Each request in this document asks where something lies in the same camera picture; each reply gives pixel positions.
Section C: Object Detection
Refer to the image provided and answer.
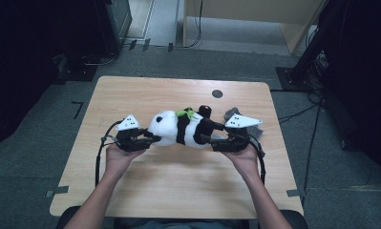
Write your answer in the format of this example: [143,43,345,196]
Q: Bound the panda plush toy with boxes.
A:
[147,105,225,150]

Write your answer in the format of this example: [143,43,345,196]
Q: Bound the person's left hand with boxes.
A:
[105,143,146,177]

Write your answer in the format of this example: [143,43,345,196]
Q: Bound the left hand-held gripper cable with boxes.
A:
[95,119,124,187]

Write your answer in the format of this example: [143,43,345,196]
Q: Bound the grey floor tape strip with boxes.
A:
[45,185,70,198]
[286,188,307,198]

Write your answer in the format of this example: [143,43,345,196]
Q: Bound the black cabinet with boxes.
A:
[94,0,134,57]

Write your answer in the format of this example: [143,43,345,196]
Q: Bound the hanging black cable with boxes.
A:
[175,0,204,50]

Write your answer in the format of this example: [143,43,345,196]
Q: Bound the looped black floor cable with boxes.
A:
[81,52,117,67]

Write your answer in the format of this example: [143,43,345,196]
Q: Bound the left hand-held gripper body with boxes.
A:
[116,114,148,153]

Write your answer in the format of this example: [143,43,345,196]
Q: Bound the black chair armrest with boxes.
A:
[278,209,308,229]
[54,205,84,229]

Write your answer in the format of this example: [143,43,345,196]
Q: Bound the tangled cable bundle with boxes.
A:
[306,51,329,103]

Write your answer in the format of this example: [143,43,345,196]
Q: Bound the hand-held gripper cable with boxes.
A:
[248,135,267,186]
[95,119,124,187]

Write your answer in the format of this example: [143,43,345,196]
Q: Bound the right hand-held gripper cable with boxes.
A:
[248,135,267,186]

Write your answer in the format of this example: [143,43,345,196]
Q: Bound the light wooden cabinet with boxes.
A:
[182,0,328,55]

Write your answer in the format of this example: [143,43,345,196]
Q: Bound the grey fuzzy cloth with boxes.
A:
[223,107,264,139]

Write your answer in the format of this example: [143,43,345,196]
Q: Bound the person's lap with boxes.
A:
[115,219,259,229]

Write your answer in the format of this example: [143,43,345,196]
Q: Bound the person's right hand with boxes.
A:
[221,144,261,182]

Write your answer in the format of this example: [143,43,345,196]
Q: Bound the black metal stand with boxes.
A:
[275,0,349,94]

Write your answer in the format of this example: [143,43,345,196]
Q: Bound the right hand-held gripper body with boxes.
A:
[211,114,264,153]

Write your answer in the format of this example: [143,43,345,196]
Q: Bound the black floor base plate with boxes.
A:
[57,61,98,82]

